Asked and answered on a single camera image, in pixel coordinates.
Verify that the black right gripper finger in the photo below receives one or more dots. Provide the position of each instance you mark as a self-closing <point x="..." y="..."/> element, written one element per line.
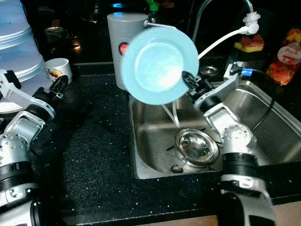
<point x="189" y="80"/>

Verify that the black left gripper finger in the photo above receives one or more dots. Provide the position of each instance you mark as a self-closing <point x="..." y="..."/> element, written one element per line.
<point x="62" y="84"/>

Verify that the light blue plate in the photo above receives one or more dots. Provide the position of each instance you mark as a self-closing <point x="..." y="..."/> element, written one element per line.
<point x="157" y="66"/>

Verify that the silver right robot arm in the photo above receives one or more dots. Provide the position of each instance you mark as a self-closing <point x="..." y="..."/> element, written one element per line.
<point x="237" y="141"/>

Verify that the chrome kitchen faucet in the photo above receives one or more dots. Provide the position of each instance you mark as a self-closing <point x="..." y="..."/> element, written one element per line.
<point x="200" y="19"/>

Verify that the white printed cup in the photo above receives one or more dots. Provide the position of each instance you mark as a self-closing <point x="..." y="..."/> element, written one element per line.
<point x="59" y="70"/>

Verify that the large white plastic container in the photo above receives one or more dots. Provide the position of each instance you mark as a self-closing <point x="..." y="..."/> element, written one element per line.
<point x="16" y="47"/>

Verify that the orange dish soap bottle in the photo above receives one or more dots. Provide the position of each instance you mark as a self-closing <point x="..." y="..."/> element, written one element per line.
<point x="284" y="61"/>

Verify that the yellow and red sponge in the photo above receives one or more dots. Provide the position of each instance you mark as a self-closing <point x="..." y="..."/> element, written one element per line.
<point x="251" y="43"/>

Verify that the stainless steel sink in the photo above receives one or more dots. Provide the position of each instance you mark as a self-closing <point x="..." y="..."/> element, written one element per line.
<point x="153" y="136"/>

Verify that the grey water filter canister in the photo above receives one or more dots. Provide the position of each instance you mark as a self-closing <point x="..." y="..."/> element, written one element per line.
<point x="120" y="33"/>

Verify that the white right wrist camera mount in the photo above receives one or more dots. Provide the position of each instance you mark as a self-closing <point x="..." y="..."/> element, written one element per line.
<point x="218" y="92"/>

